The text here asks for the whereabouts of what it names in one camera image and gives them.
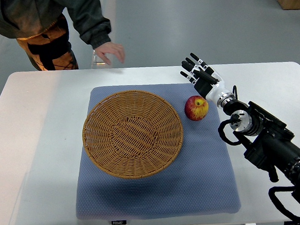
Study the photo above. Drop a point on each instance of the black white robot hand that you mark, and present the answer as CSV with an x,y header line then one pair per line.
x,y
206,81

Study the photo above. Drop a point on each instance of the person's bare hand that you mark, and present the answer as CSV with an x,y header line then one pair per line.
x,y
111,48

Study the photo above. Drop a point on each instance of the red yellow apple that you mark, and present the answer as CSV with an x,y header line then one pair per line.
x,y
196,108

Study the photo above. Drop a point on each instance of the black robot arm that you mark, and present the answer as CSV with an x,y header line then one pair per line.
x,y
268,145

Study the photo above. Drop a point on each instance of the dark green sleeve forearm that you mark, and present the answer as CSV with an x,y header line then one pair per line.
x,y
89,21

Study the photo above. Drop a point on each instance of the round wicker basket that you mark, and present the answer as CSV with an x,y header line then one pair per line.
x,y
133,134

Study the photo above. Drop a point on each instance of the person's torso in camouflage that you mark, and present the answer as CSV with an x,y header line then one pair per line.
x,y
41,30

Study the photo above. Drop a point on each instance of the blue grey cushion mat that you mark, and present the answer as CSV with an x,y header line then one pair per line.
x,y
199,182

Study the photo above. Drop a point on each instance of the cardboard box corner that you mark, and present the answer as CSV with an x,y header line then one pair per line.
x,y
289,4

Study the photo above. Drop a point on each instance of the black cushion label tag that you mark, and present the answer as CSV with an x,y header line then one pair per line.
x,y
119,222

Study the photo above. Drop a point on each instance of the black table bracket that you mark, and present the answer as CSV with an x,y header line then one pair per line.
x,y
291,223

